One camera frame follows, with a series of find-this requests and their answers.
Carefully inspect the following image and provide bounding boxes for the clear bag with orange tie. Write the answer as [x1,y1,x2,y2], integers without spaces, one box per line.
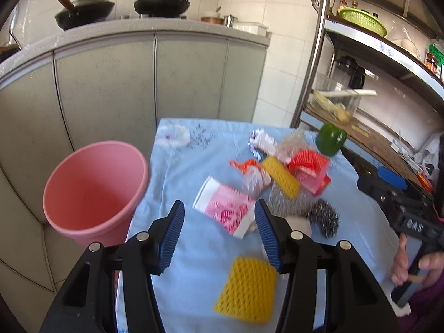
[229,159,272,198]

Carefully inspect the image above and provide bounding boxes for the clear plastic vegetable container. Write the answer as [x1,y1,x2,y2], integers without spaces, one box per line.
[308,73,362,125]

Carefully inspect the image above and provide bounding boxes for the light blue floral tablecloth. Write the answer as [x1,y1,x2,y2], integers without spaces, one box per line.
[129,118,398,332]

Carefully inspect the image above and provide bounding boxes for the metal shelf rack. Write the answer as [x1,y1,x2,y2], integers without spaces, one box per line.
[290,0,444,195]

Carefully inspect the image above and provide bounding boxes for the steel wool scrubber ball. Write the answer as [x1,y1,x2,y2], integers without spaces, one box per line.
[305,198,339,238]

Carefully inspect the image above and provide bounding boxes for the red white toothpaste box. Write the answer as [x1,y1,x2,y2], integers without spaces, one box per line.
[296,171,331,196]

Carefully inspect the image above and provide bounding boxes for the ginger root piece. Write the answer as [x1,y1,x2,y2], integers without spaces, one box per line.
[335,103,351,124]

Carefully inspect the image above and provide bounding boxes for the silver glitter scouring pad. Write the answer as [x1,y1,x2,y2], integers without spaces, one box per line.
[266,182,317,217]

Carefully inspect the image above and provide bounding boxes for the purple sleeve forearm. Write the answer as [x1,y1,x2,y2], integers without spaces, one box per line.
[398,275,444,333]

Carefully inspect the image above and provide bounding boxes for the grey kitchen cabinet counter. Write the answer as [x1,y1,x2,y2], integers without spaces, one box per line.
[1,19,270,332]

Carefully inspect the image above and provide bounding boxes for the copper small pot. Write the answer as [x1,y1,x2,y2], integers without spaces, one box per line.
[200,5,224,25]

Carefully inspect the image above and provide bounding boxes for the corn cob in husk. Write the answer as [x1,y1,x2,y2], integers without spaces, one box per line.
[312,89,337,116]

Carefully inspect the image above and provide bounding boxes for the translucent bubble wrap piece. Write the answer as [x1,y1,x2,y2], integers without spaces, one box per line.
[275,130,312,164]

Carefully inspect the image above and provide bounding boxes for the white daikon radish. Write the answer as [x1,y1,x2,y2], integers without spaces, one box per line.
[318,89,377,98]

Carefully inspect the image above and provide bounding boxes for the green plastic basket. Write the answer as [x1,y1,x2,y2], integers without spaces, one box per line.
[339,7,387,37]

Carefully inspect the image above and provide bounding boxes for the pink plastic trash bucket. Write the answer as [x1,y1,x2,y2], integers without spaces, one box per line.
[42,141,149,247]

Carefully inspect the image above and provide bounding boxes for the red mesh plastic wrapper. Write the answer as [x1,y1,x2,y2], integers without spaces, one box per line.
[286,149,330,179]

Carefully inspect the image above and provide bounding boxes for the black wooden-handled frying pan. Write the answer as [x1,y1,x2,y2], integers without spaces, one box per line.
[134,0,190,18]

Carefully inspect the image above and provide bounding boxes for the white tray on counter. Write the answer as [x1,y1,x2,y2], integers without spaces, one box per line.
[233,22,269,37]

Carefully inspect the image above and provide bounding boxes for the green bell pepper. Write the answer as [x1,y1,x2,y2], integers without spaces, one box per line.
[315,123,348,157]

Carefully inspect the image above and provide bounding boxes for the person's right hand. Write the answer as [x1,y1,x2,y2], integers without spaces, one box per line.
[390,233,444,289]

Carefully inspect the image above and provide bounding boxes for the yellow foam net sleeve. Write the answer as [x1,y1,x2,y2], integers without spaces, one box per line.
[214,257,277,323]

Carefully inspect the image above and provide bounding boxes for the black wok with lid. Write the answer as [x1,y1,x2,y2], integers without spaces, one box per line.
[55,0,115,31]

